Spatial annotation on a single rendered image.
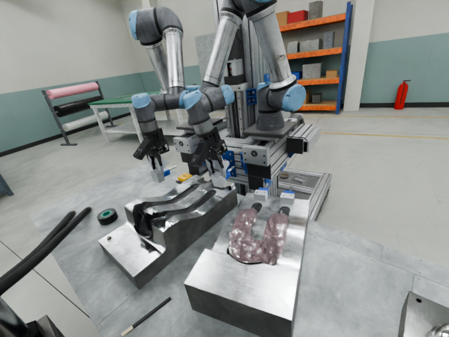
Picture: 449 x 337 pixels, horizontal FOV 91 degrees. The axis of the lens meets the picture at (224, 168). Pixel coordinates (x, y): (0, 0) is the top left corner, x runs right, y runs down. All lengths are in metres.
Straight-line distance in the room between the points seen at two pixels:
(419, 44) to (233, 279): 5.69
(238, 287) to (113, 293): 0.41
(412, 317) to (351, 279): 0.16
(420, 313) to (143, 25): 1.35
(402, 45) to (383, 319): 5.50
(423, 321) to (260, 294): 0.33
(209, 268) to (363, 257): 0.47
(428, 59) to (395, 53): 0.55
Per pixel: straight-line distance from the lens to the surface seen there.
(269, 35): 0.96
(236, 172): 1.36
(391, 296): 0.78
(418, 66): 5.98
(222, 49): 1.01
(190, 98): 0.83
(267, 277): 0.60
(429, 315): 0.69
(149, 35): 1.27
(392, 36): 5.90
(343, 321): 0.70
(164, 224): 0.77
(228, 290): 0.59
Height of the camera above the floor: 1.39
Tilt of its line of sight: 27 degrees down
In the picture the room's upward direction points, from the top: 8 degrees counter-clockwise
